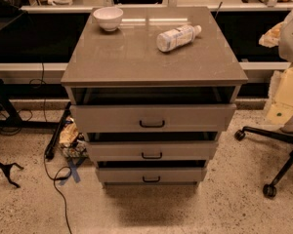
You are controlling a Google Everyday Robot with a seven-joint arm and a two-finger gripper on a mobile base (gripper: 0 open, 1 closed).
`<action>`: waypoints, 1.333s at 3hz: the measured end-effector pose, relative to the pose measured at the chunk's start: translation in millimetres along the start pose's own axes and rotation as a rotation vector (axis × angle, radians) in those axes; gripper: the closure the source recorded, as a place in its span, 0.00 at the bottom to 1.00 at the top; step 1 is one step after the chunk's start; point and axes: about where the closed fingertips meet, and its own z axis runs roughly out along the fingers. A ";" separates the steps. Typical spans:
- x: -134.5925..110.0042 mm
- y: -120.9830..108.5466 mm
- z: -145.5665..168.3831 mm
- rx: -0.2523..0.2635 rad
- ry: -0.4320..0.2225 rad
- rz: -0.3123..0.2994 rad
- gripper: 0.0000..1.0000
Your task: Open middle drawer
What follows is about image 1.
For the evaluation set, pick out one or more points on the grey office chair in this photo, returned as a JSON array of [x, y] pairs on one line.
[[280, 138]]

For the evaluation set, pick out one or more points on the blue tape cross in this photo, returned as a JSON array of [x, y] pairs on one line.
[[74, 164]]

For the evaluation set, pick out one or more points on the white plastic bottle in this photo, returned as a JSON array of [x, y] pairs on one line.
[[177, 37]]

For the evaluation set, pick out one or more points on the snack bags on floor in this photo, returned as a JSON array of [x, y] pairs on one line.
[[72, 143]]

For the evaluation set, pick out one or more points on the grey top drawer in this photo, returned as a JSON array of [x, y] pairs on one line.
[[152, 118]]

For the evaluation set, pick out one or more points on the grey drawer cabinet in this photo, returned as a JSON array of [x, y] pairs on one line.
[[125, 67]]

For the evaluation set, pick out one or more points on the black power strip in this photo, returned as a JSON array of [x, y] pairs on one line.
[[49, 151]]

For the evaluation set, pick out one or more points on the black table leg frame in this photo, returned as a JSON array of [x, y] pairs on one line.
[[14, 120]]

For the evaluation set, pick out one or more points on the white ceramic bowl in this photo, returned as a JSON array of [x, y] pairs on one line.
[[108, 18]]

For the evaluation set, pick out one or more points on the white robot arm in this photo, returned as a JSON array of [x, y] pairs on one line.
[[281, 35]]

